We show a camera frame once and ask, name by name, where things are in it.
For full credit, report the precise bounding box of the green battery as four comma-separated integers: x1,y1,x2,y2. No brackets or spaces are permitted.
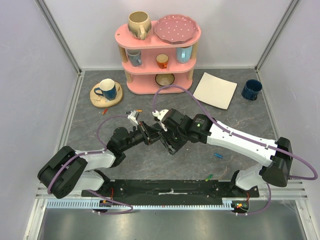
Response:
205,174,213,182

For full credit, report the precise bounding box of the grey blue mug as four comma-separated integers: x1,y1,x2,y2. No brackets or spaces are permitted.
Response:
126,49,142,67

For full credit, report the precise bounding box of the black remote control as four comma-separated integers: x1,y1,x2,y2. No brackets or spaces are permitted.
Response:
159,130,185,155

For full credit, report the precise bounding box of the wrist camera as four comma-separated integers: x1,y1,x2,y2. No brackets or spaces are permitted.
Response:
127,110,140,126
152,109,169,132

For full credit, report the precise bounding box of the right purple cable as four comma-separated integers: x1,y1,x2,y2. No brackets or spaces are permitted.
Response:
152,84,318,216

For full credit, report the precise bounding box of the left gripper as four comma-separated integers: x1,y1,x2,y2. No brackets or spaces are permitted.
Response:
121,120,161,152

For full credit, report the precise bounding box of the beige ceramic mug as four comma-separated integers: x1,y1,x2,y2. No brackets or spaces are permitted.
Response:
127,11,152,41

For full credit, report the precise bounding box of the pink three-tier shelf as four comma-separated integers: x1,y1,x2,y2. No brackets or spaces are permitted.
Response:
115,24,201,95

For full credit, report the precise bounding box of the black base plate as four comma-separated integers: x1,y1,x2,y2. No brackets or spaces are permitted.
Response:
96,179,260,206

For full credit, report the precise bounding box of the blue metallic battery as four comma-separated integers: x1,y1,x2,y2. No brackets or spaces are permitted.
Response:
214,153,223,159

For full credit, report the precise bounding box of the pink dotted plate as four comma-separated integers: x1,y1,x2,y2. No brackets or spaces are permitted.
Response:
154,14,199,45

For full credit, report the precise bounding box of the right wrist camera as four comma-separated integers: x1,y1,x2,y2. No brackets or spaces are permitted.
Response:
152,109,169,132

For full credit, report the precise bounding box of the blue mug cream interior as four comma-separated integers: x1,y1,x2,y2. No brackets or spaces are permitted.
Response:
93,78,117,101

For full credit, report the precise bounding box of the small orange cup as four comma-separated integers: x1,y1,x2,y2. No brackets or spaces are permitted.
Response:
156,53,169,69

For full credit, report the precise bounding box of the square white plate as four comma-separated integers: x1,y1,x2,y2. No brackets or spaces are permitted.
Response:
193,72,238,110

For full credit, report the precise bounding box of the dark patterned bowl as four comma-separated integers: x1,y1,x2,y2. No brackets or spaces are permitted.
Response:
154,73,175,88

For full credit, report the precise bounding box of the dark blue mug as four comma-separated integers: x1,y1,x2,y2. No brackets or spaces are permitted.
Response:
241,79,263,101

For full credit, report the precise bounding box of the light blue mug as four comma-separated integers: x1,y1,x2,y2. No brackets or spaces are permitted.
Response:
175,45,193,64

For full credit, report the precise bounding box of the beige round saucer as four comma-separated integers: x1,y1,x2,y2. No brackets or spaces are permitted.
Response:
90,82,124,108

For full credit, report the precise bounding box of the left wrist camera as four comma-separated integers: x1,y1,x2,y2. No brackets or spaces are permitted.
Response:
127,110,140,126

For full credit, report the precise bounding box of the white cable duct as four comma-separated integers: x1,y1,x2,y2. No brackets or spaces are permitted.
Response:
46,198,237,210

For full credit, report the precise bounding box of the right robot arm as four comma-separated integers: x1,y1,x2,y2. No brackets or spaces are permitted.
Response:
153,108,292,197

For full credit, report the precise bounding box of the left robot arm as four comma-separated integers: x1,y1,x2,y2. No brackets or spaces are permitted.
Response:
37,121,163,199

